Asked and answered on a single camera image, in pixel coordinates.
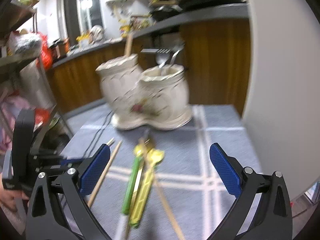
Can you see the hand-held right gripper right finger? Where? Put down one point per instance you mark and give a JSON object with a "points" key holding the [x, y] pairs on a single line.
{"points": [[225, 170]]}

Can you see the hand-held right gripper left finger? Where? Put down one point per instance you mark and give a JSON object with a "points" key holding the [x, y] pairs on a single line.
{"points": [[96, 170]]}

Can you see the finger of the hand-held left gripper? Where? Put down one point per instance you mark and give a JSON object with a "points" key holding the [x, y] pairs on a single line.
{"points": [[57, 162]]}

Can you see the wooden chopstick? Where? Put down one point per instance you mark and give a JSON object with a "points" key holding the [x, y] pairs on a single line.
{"points": [[110, 142], [170, 212], [128, 46], [115, 152]]}

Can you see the cream floral ceramic utensil holder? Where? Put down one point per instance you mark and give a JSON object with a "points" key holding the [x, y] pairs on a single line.
{"points": [[162, 92]]}

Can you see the metal spoon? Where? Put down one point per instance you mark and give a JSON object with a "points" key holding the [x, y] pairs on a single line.
{"points": [[160, 59], [176, 55]]}

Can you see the metal fork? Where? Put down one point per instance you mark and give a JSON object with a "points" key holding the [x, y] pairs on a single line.
{"points": [[165, 51]]}

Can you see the person's left hand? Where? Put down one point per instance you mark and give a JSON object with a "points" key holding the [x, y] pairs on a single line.
{"points": [[10, 198]]}

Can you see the grey plaid tablecloth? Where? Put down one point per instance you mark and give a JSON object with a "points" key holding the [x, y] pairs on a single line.
{"points": [[200, 135]]}

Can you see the pink cloth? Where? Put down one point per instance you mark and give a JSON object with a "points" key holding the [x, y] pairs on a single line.
{"points": [[12, 120]]}

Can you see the red plastic bag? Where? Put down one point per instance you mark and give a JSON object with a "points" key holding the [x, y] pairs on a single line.
{"points": [[42, 115], [45, 52]]}

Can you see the cream ceramic drip tray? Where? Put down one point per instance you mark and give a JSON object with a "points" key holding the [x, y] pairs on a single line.
{"points": [[155, 126]]}

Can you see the wooden base cabinet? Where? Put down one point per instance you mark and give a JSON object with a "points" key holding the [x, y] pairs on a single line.
{"points": [[217, 67], [75, 85]]}

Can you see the metal storage rack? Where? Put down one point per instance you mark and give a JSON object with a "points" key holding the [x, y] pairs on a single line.
{"points": [[15, 60]]}

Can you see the clear plastic bag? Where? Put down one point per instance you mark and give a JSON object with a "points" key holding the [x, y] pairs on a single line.
{"points": [[27, 43]]}

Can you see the white plastic bag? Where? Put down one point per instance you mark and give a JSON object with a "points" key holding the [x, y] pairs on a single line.
{"points": [[97, 33]]}

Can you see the built-in steel oven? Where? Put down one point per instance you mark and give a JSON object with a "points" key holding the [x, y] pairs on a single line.
{"points": [[150, 42]]}

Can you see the kitchen window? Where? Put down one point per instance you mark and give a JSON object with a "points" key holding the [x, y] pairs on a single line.
{"points": [[82, 10]]}

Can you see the grey kitchen countertop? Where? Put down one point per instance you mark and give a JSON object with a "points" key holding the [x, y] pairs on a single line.
{"points": [[200, 15]]}

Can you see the black frying pan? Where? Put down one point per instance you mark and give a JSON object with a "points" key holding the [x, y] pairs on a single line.
{"points": [[165, 12]]}

